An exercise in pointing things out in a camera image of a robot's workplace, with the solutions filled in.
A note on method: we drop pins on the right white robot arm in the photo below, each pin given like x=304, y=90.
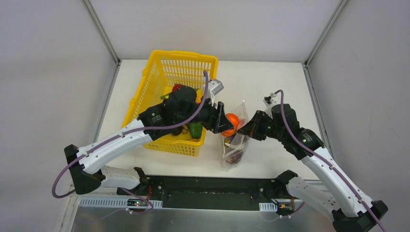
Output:
x=348, y=208

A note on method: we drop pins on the orange pumpkin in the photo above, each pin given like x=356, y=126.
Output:
x=234, y=119

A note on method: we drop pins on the dark maroon fruit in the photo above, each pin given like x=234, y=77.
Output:
x=235, y=157

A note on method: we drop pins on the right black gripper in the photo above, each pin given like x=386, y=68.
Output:
x=260, y=125

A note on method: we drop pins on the green bell pepper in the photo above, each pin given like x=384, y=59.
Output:
x=195, y=130

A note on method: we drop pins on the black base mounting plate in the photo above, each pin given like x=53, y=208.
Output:
x=211, y=193

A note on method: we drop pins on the pink peach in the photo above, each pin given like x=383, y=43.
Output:
x=241, y=123

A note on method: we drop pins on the yellow plastic basket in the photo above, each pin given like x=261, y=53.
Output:
x=163, y=70

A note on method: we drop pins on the red tomato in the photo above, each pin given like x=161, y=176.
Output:
x=176, y=87

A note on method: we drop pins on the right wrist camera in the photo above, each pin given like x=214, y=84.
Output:
x=269, y=102

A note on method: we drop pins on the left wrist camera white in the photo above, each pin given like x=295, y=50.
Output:
x=211, y=89

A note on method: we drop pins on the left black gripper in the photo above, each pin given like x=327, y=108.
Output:
x=212, y=116

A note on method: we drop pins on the clear zip top bag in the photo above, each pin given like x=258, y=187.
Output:
x=229, y=145

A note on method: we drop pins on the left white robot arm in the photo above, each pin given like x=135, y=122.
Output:
x=88, y=164

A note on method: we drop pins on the orange yellow fruit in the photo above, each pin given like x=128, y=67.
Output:
x=199, y=95

